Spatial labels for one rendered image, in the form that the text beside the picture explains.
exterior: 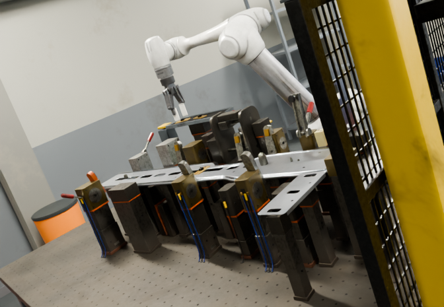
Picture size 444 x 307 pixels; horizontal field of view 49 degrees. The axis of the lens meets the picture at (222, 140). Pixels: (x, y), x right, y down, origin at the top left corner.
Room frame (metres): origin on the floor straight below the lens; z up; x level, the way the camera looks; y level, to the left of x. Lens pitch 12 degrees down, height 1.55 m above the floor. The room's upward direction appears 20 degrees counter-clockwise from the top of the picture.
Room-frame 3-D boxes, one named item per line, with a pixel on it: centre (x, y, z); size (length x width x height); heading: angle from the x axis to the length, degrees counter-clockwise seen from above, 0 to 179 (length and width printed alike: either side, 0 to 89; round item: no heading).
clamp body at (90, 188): (2.28, 0.70, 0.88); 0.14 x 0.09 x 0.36; 138
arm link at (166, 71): (2.52, 0.16, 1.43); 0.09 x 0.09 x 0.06
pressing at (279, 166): (2.04, 0.15, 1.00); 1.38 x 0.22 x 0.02; 48
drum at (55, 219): (3.94, 1.52, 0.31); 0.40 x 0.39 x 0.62; 34
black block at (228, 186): (1.71, 0.05, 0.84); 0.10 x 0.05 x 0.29; 138
